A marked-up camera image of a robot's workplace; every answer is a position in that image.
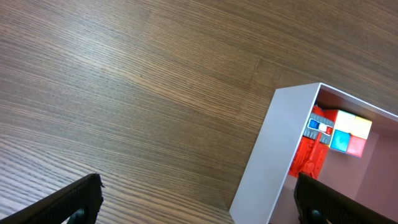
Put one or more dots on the red toy fire truck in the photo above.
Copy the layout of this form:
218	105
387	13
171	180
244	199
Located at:
314	144

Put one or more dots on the colourful puzzle cube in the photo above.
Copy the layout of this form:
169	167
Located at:
349	133

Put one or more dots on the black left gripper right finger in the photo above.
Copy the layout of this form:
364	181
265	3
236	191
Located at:
318	203

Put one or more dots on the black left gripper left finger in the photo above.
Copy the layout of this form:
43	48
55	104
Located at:
79	202

